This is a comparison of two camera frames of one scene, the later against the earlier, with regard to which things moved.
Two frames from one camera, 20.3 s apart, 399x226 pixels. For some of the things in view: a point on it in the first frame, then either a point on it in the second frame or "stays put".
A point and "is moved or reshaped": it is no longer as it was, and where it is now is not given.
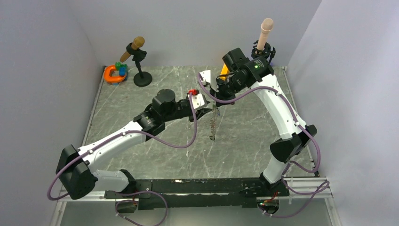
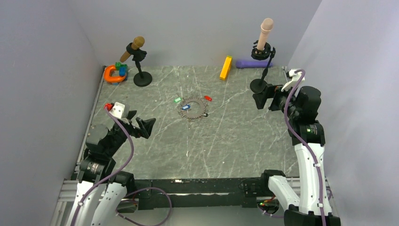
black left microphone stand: [141, 79] stays put
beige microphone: [266, 26] stays put
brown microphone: [138, 42] stays put
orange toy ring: [111, 79] stays put
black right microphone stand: [267, 53] stays put
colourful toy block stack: [123, 69] stays put
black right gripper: [220, 95] → [260, 98]
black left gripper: [198, 113] → [145, 125]
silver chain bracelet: [215, 113] is moved or reshaped
